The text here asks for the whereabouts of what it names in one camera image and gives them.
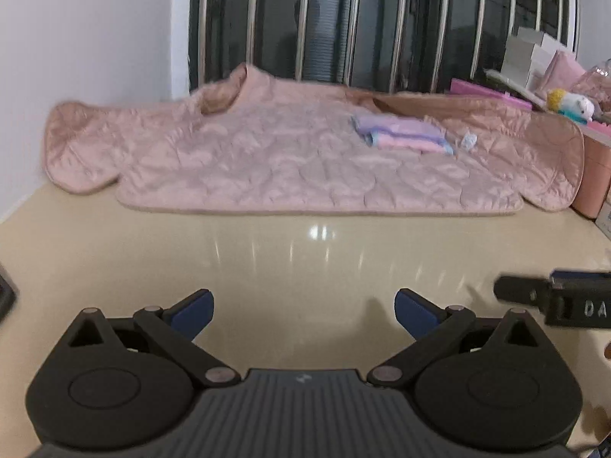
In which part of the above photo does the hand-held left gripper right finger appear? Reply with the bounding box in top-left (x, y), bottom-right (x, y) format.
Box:
top-left (370, 289), bottom-right (551, 389)

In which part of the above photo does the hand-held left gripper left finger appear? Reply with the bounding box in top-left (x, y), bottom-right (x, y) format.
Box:
top-left (60, 289), bottom-right (239, 389)

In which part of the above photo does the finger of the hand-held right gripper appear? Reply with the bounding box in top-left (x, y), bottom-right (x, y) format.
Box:
top-left (549, 270), bottom-right (611, 283)
top-left (494, 274), bottom-right (554, 305)

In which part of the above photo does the pink purple blue shirt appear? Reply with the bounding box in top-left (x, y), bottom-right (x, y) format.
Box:
top-left (351, 113), bottom-right (454, 156)

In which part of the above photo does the white printed carton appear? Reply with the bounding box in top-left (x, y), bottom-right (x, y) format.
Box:
top-left (594, 195), bottom-right (611, 242)

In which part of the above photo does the pink storage box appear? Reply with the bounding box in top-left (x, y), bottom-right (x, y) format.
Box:
top-left (570, 121), bottom-right (611, 220)

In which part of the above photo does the pink quilted jacket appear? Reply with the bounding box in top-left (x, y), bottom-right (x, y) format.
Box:
top-left (44, 62), bottom-right (585, 218)

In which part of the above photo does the white yellow plush toy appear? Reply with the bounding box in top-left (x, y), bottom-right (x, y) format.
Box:
top-left (545, 88), bottom-right (597, 122)

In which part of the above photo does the pink fluffy fabric bag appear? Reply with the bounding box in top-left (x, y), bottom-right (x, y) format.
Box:
top-left (570, 60), bottom-right (611, 106)

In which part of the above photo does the pink cushion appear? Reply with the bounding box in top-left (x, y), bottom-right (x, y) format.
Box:
top-left (541, 50), bottom-right (590, 101)

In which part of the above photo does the patterned plastic packet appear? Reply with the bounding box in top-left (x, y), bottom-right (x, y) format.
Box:
top-left (484, 68), bottom-right (550, 103)

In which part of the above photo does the pink flat box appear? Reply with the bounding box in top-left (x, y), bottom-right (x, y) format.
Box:
top-left (449, 77), bottom-right (533, 111)

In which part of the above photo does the stack of white boxes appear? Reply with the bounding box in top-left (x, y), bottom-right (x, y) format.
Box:
top-left (501, 26), bottom-right (571, 89)

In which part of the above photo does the dark window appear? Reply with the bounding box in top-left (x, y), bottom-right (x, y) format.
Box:
top-left (188, 0), bottom-right (580, 96)

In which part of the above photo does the metal window railing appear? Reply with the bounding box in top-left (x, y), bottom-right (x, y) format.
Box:
top-left (188, 0), bottom-right (595, 96)

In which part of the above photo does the black frame stand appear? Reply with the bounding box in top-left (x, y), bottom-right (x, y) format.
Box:
top-left (0, 262), bottom-right (19, 323)

